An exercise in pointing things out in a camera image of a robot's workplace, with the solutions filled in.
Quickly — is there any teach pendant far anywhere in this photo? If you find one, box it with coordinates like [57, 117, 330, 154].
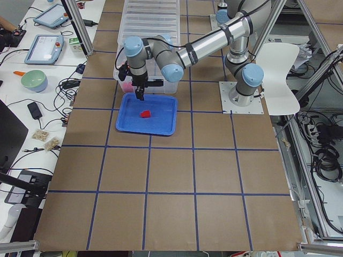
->
[33, 4, 69, 29]

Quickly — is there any teach pendant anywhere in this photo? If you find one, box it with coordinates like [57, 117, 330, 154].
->
[33, 4, 69, 29]
[24, 35, 64, 65]

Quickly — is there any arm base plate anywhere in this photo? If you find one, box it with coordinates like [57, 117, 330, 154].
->
[219, 81, 264, 115]

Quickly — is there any teach pendant near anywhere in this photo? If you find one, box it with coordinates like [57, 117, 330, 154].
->
[24, 35, 64, 65]

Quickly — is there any clear plastic box lid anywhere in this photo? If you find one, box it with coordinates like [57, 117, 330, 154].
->
[117, 0, 180, 46]

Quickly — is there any white chair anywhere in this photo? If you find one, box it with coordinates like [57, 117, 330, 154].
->
[256, 42, 300, 116]

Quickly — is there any aluminium frame post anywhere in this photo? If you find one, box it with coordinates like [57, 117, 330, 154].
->
[61, 0, 94, 56]

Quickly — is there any black power adapter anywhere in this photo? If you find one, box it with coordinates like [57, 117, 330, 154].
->
[27, 102, 42, 120]

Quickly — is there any black box latch handle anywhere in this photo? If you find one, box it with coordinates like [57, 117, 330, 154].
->
[143, 79, 164, 87]

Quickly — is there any green white carton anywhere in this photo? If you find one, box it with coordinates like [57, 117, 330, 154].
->
[68, 37, 83, 52]

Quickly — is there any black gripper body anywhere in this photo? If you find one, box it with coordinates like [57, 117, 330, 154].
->
[135, 82, 146, 100]

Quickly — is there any green bowl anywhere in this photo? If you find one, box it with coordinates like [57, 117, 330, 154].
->
[21, 70, 48, 93]

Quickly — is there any clear plastic storage box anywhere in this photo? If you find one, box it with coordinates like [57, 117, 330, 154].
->
[113, 44, 183, 94]

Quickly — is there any blue plastic tray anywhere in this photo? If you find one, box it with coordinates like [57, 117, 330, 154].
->
[116, 93, 178, 136]

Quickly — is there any red block lower pair back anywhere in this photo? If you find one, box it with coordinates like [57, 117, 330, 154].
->
[121, 81, 133, 93]

